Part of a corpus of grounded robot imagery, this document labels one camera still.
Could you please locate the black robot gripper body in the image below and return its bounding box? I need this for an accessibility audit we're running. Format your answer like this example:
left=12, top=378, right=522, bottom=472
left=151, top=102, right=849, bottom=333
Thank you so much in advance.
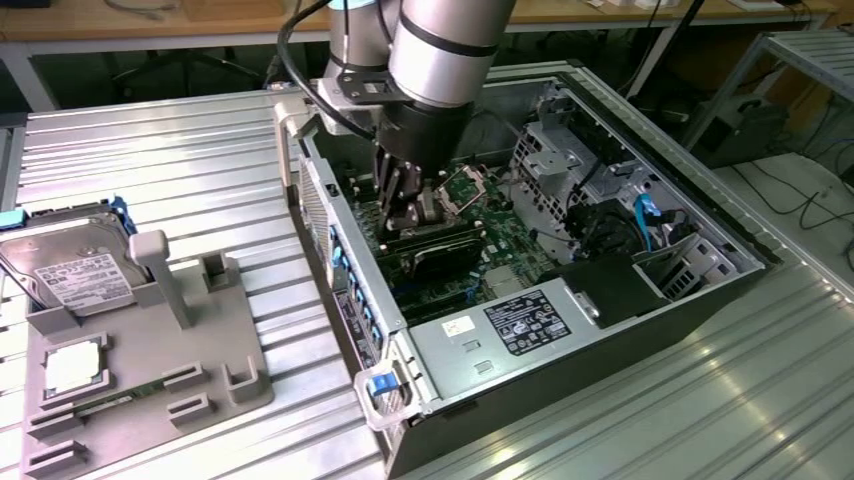
left=375, top=101, right=478, bottom=175

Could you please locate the graphics card with metal bracket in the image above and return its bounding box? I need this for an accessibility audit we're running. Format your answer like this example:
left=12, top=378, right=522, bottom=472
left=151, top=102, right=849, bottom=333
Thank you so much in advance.
left=375, top=230, right=484, bottom=281

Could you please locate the black RAM slot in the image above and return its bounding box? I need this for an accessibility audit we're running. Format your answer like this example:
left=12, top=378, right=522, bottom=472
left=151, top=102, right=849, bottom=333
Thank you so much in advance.
left=348, top=172, right=379, bottom=201

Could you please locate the metal socket cover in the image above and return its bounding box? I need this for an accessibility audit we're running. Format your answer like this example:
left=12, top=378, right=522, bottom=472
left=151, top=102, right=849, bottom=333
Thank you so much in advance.
left=435, top=165, right=494, bottom=214

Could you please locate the green motherboard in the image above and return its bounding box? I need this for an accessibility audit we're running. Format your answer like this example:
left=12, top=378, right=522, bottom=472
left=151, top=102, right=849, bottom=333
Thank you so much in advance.
left=350, top=159, right=570, bottom=327

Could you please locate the perforated metal drive bay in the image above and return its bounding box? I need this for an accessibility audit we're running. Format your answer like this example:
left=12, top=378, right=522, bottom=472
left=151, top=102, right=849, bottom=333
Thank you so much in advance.
left=510, top=118, right=619, bottom=214

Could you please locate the silver chipset heat sink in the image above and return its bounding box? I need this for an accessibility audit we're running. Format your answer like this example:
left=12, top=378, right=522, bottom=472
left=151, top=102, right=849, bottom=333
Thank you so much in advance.
left=482, top=266, right=530, bottom=297

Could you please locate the grey power supply with label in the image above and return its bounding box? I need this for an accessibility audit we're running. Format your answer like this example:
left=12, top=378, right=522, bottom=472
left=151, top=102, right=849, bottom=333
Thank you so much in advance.
left=407, top=278, right=606, bottom=404

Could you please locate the black plastic fan shroud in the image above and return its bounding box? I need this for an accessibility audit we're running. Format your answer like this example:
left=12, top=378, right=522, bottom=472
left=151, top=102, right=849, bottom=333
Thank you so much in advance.
left=538, top=251, right=673, bottom=330

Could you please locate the black chair base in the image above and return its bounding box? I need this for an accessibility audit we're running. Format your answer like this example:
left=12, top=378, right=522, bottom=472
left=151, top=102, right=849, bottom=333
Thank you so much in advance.
left=110, top=46, right=266, bottom=89

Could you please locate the silver disk bay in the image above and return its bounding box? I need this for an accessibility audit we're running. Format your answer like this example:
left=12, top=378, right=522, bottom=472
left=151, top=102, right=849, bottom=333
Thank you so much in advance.
left=631, top=231, right=745, bottom=302

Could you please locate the open black PC case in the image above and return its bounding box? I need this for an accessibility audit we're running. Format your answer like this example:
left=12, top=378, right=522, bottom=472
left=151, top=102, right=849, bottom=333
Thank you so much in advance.
left=275, top=59, right=783, bottom=477

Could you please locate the grey parts rack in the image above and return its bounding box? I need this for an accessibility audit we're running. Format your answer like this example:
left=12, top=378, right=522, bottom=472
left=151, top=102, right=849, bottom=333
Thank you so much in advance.
left=19, top=228, right=278, bottom=477

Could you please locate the black box under shelf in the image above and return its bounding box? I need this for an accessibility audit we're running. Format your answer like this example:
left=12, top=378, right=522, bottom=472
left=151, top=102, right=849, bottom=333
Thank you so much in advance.
left=709, top=97, right=793, bottom=169

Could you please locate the silver hard disk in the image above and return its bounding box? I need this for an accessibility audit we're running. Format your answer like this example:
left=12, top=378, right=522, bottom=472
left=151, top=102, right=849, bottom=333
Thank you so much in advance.
left=0, top=212, right=152, bottom=317

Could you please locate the wooden desk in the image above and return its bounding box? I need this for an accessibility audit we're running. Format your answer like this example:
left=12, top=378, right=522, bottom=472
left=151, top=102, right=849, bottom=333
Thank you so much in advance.
left=0, top=0, right=835, bottom=44

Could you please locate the green RAM stick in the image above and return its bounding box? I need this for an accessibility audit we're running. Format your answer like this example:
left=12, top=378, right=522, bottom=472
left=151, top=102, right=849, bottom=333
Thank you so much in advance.
left=66, top=377, right=170, bottom=417

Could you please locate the silver CPU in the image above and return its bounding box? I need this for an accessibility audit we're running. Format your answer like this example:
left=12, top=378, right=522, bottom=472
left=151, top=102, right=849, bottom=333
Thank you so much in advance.
left=41, top=341, right=110, bottom=392

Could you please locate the thin hanging cable with plug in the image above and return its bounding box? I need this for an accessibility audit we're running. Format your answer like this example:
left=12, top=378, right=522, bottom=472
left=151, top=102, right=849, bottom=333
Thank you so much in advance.
left=264, top=55, right=296, bottom=92

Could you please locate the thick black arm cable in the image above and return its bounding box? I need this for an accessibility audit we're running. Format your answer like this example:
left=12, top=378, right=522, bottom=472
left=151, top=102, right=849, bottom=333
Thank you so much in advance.
left=275, top=0, right=379, bottom=142

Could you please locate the black power wire bundle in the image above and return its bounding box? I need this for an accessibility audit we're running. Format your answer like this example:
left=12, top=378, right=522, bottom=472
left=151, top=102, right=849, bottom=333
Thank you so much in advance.
left=566, top=199, right=646, bottom=264

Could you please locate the blue disk wire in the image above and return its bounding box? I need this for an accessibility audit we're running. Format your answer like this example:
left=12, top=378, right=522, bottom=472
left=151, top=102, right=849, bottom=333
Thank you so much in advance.
left=635, top=191, right=670, bottom=252

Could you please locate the blue disk caddy rail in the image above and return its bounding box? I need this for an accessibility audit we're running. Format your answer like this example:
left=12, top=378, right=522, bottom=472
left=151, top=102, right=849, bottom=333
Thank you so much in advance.
left=98, top=194, right=139, bottom=237

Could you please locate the metal slat shelf frame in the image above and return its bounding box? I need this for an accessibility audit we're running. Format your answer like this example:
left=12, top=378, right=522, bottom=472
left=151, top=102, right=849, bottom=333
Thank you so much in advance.
left=685, top=29, right=854, bottom=152

